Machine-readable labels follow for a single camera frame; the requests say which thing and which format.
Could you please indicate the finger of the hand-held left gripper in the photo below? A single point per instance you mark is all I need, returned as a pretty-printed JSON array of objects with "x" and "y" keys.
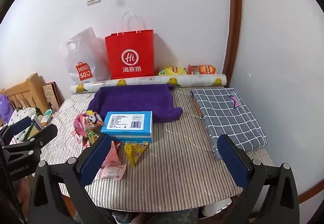
[
  {"x": 43, "y": 135},
  {"x": 21, "y": 125}
]

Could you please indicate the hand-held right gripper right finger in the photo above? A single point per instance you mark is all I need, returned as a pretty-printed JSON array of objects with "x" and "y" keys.
[{"x": 232, "y": 163}]

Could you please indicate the purple towel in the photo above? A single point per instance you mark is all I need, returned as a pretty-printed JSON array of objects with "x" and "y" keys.
[{"x": 136, "y": 102}]

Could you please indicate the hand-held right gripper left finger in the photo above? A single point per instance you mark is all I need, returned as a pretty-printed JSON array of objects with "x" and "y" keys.
[{"x": 95, "y": 160}]

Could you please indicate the yellow triangular snack packet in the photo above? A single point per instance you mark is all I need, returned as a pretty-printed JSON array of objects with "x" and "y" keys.
[{"x": 135, "y": 153}]

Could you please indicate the brown wooden door frame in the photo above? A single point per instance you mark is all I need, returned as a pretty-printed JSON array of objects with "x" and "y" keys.
[{"x": 232, "y": 24}]

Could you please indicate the fruit print paper roll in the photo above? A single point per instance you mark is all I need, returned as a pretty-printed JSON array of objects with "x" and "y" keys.
[{"x": 151, "y": 80}]

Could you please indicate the white plastic shopping bag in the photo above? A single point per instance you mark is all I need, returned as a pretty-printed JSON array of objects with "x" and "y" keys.
[{"x": 83, "y": 57}]

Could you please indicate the red paper bag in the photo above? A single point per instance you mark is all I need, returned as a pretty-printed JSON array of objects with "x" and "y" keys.
[{"x": 130, "y": 54}]

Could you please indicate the pale pink snack packet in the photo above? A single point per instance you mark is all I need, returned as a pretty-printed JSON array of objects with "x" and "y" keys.
[{"x": 112, "y": 171}]

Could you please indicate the panda print snack bag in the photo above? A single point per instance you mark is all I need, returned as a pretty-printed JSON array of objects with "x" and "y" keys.
[{"x": 91, "y": 120}]

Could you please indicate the white dotted cloth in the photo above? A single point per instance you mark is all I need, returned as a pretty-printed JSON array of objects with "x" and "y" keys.
[{"x": 21, "y": 114}]

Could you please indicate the teal white tube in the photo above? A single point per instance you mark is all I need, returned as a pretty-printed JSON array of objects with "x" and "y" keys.
[{"x": 46, "y": 115}]

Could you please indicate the yellow chip bag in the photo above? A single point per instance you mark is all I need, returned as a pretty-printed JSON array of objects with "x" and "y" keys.
[{"x": 172, "y": 71}]

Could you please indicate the blue cardboard box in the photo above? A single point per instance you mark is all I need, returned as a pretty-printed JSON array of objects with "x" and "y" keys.
[{"x": 129, "y": 122}]

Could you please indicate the purple cloth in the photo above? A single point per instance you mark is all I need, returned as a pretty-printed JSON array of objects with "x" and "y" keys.
[{"x": 5, "y": 110}]

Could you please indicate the grey plaid folded cloth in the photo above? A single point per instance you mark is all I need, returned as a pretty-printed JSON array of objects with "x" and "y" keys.
[{"x": 227, "y": 115}]

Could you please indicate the white plastic container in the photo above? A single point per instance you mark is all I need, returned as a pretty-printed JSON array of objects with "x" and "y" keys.
[{"x": 216, "y": 208}]

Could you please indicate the green snack packet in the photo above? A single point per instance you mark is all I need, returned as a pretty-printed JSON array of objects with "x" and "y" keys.
[{"x": 91, "y": 138}]

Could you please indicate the orange chip bag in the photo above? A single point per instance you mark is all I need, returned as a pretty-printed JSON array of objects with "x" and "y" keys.
[{"x": 202, "y": 69}]

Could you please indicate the wooden headboard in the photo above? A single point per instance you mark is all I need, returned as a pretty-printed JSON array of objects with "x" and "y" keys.
[{"x": 22, "y": 92}]

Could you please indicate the grey striped quilt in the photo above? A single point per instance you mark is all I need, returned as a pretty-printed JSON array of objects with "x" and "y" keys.
[{"x": 177, "y": 163}]

